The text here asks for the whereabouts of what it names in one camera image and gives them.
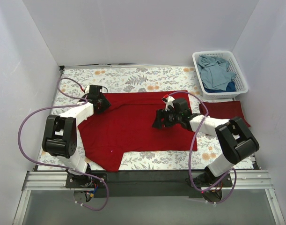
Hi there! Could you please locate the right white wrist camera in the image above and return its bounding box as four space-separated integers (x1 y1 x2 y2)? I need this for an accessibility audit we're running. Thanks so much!
162 94 175 111

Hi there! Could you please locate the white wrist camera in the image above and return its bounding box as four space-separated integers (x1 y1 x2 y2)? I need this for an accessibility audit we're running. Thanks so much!
84 85 90 93
162 94 175 111

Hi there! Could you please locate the floral patterned table mat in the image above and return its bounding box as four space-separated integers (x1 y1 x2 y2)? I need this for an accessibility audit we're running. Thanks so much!
37 66 255 171

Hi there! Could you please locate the folded dark red t shirt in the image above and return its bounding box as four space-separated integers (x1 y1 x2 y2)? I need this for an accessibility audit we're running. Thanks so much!
191 101 250 137

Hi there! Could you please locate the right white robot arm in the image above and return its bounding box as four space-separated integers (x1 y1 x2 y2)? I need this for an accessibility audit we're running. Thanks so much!
152 95 259 187

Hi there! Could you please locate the dark blue t shirt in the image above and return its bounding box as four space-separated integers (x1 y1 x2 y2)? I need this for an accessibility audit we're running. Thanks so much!
204 81 236 93

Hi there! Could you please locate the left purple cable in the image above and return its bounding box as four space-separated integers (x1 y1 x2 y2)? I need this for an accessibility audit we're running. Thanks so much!
18 77 110 211

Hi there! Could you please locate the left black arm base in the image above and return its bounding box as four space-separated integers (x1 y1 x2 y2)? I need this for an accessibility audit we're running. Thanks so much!
65 173 105 188

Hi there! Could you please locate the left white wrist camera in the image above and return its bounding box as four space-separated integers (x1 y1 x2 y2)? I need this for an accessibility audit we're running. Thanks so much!
84 85 90 93

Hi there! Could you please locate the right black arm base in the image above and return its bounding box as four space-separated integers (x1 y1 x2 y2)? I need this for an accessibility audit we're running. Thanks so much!
193 173 233 188

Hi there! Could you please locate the aluminium frame rail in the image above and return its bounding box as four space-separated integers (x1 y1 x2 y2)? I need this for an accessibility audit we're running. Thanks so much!
22 170 273 191

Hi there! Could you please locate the white plastic basket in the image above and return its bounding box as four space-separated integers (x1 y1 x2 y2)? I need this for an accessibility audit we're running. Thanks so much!
192 50 249 99

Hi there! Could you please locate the light blue t shirt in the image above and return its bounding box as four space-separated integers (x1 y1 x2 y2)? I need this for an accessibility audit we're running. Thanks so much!
197 56 236 90

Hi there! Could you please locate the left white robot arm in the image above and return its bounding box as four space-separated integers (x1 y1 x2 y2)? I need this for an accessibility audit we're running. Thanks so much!
42 84 110 188

